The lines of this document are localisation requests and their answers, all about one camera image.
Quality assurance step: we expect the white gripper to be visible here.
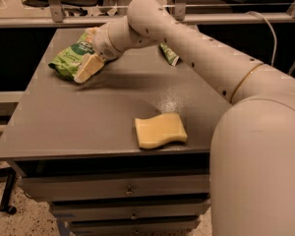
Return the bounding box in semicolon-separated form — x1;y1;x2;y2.
74;22;125;84

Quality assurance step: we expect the green rice chip bag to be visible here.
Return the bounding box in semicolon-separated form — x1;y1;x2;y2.
48;32;94;81

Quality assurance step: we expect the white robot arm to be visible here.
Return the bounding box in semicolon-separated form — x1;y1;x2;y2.
74;0;295;236

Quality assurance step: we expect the crumpled green snack bag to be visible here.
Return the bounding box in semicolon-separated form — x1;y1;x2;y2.
159;43;179;66

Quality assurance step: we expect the yellow sponge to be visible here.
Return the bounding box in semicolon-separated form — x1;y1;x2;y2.
135;113;188;149

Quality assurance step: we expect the grey drawer cabinet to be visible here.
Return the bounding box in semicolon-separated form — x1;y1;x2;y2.
0;29;229;236

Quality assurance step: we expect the black chair base leg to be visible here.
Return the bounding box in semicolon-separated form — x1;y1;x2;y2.
0;167;17;215

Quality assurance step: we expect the metal frame rail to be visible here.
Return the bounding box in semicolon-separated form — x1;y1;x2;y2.
0;0;295;28

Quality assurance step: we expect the white cable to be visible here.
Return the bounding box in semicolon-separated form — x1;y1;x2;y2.
246;11;278;67

